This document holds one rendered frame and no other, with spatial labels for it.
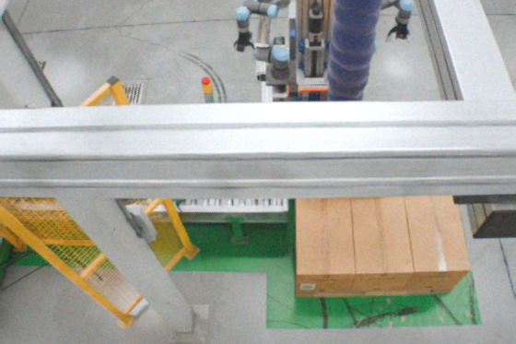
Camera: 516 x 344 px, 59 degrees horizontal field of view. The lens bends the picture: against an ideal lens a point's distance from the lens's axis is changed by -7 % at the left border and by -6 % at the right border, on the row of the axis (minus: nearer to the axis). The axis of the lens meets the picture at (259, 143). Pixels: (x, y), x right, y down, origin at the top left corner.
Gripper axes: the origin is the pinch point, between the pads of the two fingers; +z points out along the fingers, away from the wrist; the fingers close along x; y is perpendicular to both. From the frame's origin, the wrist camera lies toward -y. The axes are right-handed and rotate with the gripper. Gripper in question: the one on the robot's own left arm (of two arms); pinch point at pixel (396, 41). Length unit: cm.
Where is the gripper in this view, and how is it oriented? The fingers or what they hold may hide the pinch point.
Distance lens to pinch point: 319.3
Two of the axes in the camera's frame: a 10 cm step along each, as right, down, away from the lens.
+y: 0.0, 8.3, -5.6
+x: 10.0, -0.3, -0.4
